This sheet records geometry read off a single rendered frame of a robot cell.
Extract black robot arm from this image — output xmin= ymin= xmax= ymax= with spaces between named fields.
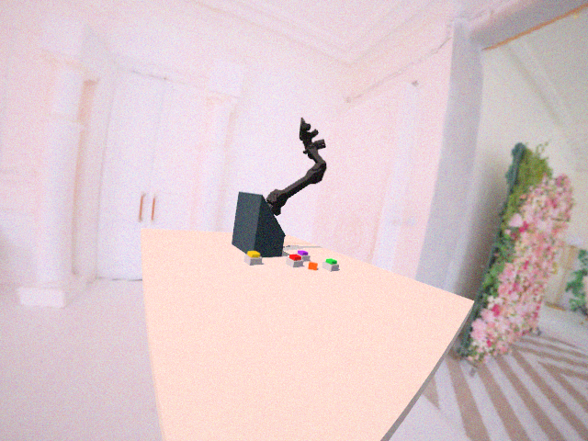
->
xmin=266 ymin=140 xmax=326 ymax=216

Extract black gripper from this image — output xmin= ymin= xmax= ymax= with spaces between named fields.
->
xmin=300 ymin=118 xmax=311 ymax=144

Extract yellow button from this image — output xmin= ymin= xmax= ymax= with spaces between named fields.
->
xmin=243 ymin=252 xmax=263 ymax=266

